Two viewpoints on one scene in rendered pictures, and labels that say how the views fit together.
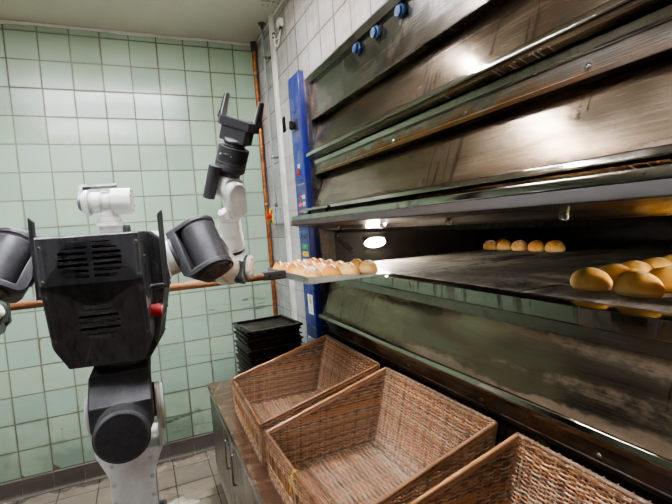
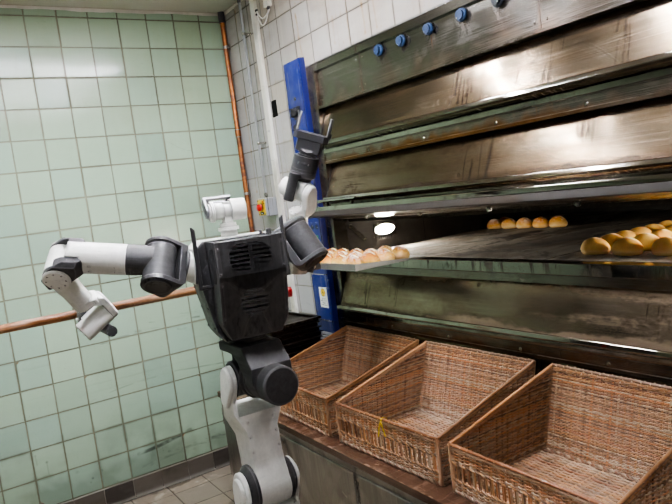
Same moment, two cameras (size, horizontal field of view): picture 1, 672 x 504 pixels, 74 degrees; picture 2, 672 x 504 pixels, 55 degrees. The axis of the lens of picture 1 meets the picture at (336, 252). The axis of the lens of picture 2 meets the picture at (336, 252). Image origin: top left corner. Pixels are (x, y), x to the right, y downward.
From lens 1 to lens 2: 1.04 m
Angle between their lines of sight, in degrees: 9
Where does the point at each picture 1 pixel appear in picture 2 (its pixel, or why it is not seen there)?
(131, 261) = (278, 255)
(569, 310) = (583, 267)
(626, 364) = (621, 298)
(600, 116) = (596, 136)
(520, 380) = (551, 324)
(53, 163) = (17, 163)
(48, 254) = (223, 253)
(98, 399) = (254, 362)
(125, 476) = (257, 430)
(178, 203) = (153, 199)
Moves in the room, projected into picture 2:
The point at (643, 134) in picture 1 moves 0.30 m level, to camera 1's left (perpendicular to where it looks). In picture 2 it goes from (622, 152) to (520, 165)
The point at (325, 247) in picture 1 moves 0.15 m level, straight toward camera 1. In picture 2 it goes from (339, 237) to (345, 238)
